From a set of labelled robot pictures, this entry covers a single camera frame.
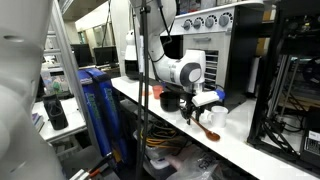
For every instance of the toy kitchen stove oven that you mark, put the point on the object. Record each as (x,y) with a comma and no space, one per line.
(228,35)

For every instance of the white black coffee machine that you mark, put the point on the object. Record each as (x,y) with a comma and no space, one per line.
(130,60)

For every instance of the clear plastic bag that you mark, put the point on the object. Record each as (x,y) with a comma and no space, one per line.
(192,163)

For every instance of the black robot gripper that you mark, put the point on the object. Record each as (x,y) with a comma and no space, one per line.
(188,108)

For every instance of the wooden spoon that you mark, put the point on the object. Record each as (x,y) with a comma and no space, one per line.
(209,134)

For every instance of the aluminium frame post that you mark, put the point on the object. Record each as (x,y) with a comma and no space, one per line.
(69,65)

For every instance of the clear bin with cables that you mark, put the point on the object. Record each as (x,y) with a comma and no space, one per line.
(163,139)

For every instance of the black cylinder container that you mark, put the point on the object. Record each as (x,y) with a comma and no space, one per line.
(55,112)

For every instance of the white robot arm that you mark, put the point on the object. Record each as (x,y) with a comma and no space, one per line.
(24,154)

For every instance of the orange plastic cup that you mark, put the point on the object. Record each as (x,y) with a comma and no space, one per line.
(157,90)

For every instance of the white mug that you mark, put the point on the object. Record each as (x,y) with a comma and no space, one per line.
(218,116)

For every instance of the black metal frame rack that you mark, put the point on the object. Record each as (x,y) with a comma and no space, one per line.
(286,117)

